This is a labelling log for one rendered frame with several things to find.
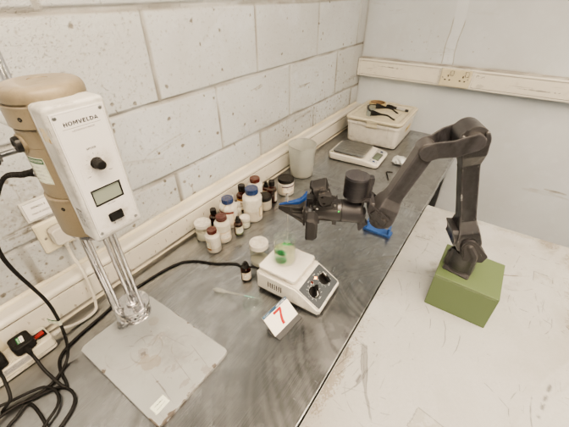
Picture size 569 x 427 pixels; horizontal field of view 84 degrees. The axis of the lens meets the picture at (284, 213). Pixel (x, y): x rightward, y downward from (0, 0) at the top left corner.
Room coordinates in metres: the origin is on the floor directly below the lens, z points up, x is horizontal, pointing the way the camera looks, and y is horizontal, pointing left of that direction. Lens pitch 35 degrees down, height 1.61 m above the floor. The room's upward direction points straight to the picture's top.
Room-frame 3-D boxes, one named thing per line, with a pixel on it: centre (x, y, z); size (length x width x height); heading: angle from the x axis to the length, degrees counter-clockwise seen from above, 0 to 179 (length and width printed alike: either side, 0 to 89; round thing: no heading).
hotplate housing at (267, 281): (0.64, -0.03, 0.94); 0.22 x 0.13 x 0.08; 58
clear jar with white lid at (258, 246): (0.74, 0.08, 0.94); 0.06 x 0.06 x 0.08
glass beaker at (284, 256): (0.66, 0.00, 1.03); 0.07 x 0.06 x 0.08; 27
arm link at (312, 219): (0.66, -0.10, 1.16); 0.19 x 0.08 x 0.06; 173
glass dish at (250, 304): (0.57, 0.09, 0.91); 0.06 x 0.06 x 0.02
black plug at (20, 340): (0.42, 0.59, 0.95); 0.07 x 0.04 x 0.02; 56
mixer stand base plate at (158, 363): (0.43, 0.31, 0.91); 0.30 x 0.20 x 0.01; 56
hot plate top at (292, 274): (0.65, -0.01, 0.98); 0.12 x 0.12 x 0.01; 58
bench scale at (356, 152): (1.52, -0.38, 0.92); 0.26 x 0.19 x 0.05; 59
